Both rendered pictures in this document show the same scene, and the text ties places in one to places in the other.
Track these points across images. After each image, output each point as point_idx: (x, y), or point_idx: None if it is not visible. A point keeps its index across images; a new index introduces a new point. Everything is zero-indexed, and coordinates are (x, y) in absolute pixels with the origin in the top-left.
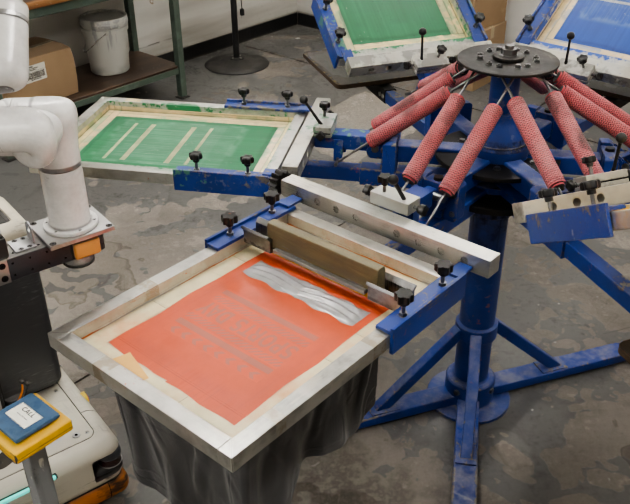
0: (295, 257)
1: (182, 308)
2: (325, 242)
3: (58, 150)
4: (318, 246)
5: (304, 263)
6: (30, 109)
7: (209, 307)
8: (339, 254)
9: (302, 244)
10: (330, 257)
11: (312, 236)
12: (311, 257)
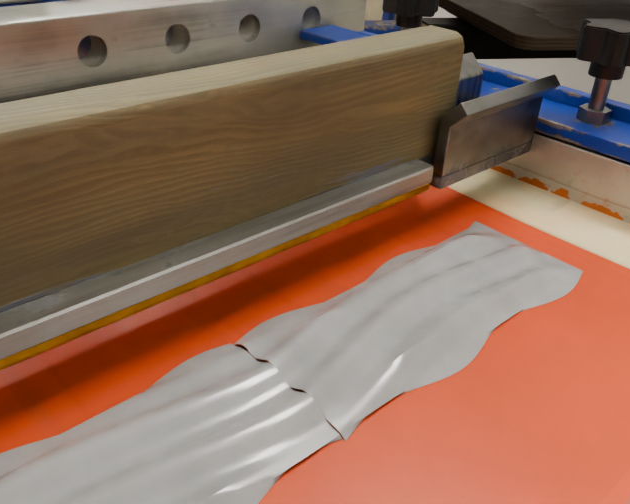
0: (11, 314)
1: None
2: (164, 78)
3: None
4: (174, 108)
5: (115, 286)
6: None
7: None
8: (303, 73)
9: (43, 179)
10: (256, 128)
11: (55, 97)
12: (130, 222)
